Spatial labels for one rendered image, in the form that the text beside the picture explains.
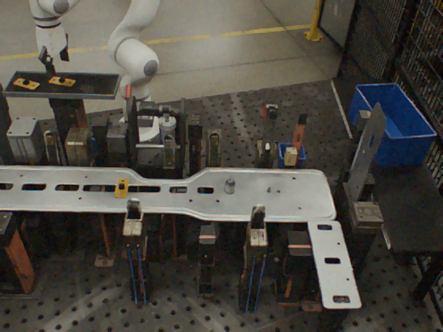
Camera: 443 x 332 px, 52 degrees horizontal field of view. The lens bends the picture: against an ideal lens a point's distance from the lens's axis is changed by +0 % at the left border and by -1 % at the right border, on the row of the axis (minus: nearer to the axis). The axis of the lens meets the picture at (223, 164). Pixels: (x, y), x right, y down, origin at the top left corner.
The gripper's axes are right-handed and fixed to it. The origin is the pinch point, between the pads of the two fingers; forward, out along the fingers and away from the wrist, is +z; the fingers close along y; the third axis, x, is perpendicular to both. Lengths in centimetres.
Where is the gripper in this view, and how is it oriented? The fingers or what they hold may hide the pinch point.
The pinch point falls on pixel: (58, 65)
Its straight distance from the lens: 166.1
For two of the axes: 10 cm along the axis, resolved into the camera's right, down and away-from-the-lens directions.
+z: -0.5, 7.3, 6.8
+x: 9.7, 2.0, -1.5
